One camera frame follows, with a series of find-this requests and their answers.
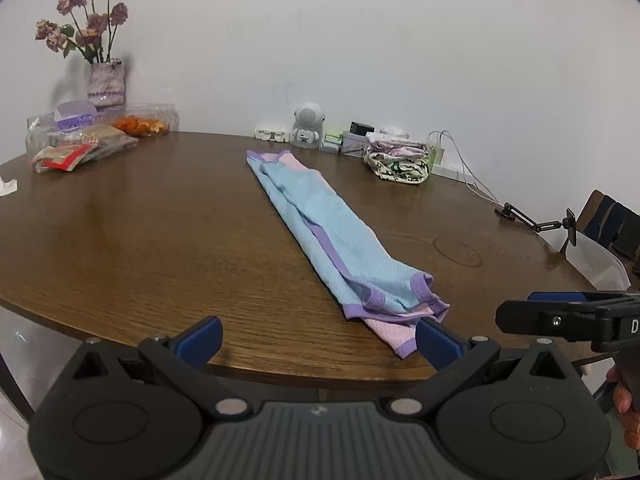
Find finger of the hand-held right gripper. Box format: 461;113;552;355
495;299;618;347
527;290;640;311

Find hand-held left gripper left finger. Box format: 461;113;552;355
52;316;252;420

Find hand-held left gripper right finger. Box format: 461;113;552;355
385;319;581;420

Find pastel pink blue garment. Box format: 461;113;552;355
245;149;452;360

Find folded cream green-print clothes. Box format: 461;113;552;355
363;150;432;186

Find folded pink floral clothes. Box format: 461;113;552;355
365;132;431;159

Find person's right hand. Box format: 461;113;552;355
605;366;640;452

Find white bag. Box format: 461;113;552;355
560;232;632;291

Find dark draped cloth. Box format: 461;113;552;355
587;195;640;261

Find wooden chair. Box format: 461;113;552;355
557;189;640;291

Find grey box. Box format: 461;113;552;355
341;131;373;156

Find colourful snack packet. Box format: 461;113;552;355
47;124;140;163

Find clear container with orange peels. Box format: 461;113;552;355
100;103;180;138

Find red snack packet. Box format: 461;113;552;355
31;142;96;175

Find white robot figure speaker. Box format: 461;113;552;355
290;102;327;150

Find purple tissue box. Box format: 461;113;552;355
52;100;98;133

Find clear glass cup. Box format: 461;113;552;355
26;114;57;157

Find purple knit vase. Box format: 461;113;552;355
87;58;126;110

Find dried pink roses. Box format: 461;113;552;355
35;0;129;65

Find white cable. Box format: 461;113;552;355
427;130;501;206

